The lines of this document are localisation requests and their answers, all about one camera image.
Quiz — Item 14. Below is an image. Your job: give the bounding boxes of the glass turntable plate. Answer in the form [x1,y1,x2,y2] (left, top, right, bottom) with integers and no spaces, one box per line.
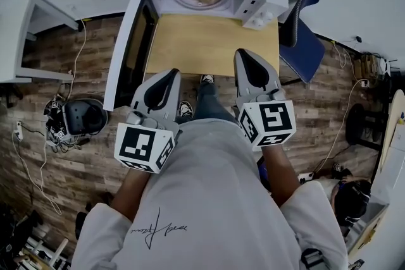
[171,0,229,13]

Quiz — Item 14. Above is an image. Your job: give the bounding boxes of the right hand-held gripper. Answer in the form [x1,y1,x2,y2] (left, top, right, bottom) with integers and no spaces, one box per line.
[234,49,297,153]

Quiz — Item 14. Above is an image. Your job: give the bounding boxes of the blue chair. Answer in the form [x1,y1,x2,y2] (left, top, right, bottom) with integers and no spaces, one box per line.
[277,0,327,85]

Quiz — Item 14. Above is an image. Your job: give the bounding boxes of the round table with black base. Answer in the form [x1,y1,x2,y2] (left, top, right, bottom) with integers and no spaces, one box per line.
[344,88,405,169]

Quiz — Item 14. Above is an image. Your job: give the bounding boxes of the white cable by desk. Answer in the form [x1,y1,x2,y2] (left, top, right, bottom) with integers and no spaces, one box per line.
[70,18,89,99]

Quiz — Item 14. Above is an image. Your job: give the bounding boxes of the white power adapter cable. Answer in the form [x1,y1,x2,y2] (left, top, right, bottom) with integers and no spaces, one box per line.
[11,121,63,216]

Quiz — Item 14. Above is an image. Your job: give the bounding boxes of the gray device with cables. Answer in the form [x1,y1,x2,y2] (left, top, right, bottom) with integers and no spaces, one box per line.
[45,97,109,151]

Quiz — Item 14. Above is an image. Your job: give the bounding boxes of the wooden crate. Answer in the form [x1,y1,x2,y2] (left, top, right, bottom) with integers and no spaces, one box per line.
[359,52,385,80]

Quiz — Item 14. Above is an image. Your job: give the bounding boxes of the white router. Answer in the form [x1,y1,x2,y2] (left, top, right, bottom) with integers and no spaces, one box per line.
[380,57,400,77]

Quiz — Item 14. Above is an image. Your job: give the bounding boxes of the black office chair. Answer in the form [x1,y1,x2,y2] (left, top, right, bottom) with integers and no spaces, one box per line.
[75,192,115,240]

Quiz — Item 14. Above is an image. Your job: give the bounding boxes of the person's right forearm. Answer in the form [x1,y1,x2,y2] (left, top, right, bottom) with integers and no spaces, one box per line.
[259,144,302,210]

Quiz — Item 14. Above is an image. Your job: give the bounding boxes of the small yellow wooden table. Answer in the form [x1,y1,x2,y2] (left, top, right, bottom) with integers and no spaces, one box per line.
[144,13,281,79]

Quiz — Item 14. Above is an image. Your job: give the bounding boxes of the person's left shoe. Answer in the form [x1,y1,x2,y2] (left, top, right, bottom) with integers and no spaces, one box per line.
[178,100,194,120]

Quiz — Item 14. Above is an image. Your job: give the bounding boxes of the tablet with blue screen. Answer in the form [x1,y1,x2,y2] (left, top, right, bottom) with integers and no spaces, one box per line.
[256,163,270,190]

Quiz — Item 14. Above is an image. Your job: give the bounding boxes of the large white box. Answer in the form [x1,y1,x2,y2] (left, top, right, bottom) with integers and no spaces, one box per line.
[370,132,405,209]

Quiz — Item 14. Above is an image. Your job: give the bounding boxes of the person's right leg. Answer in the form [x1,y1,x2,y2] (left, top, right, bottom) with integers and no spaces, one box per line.
[192,81,240,130]

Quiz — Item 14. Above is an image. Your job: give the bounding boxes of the white and wood furniture frames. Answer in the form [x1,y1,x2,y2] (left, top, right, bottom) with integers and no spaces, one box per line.
[0,202,70,270]

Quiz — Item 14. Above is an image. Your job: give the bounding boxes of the person's left forearm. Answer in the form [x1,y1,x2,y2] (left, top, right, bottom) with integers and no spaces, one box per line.
[109,164,156,223]

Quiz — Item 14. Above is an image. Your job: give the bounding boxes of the black strap buckle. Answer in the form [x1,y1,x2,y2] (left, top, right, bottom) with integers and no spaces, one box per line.
[299,248,324,270]

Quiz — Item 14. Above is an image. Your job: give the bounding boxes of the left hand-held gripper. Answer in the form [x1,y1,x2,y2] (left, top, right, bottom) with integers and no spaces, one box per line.
[113,68,182,175]

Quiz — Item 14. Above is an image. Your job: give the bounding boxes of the person's gray shirt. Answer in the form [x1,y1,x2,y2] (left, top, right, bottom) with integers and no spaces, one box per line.
[71,119,349,270]

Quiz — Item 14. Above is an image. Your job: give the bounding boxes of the long white floor cable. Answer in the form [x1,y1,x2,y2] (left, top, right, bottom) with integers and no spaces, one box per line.
[315,78,368,175]

